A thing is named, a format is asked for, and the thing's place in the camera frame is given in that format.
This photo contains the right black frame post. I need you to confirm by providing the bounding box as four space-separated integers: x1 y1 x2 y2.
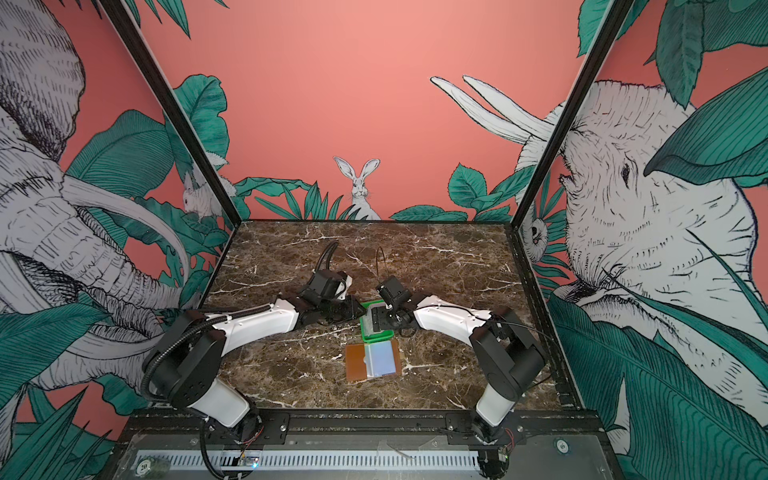
511 0 633 230

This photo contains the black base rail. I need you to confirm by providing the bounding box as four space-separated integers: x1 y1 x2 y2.
116 407 607 448

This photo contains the left camera black cable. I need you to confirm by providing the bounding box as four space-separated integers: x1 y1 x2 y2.
313 239 342 274

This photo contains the brown leather card holder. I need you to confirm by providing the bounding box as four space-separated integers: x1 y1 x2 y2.
345 339 402 383

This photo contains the left black frame post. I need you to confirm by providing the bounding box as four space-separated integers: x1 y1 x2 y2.
99 0 242 228

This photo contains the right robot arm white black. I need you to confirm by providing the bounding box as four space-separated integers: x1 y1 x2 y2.
370 276 547 445

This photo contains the white slotted cable duct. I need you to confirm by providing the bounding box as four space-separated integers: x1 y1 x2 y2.
131 449 481 473

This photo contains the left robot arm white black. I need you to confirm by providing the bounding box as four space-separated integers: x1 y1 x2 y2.
139 270 366 429

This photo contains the black frame post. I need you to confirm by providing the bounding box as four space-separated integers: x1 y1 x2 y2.
511 0 633 230
99 0 242 228

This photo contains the green plastic tray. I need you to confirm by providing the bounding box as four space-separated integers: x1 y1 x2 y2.
360 300 394 344

